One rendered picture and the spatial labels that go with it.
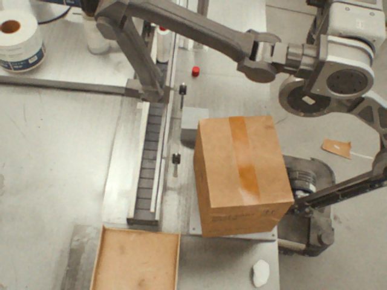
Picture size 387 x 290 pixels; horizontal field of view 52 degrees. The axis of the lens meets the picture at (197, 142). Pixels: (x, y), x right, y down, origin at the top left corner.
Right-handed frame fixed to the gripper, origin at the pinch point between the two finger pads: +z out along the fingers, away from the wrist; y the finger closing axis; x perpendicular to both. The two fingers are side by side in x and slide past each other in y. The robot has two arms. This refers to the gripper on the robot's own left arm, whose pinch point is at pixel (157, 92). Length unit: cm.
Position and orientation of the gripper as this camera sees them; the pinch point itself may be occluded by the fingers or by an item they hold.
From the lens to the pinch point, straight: 154.2
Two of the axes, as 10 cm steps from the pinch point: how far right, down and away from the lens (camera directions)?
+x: -1.0, 9.8, 1.5
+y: -9.9, -1.0, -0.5
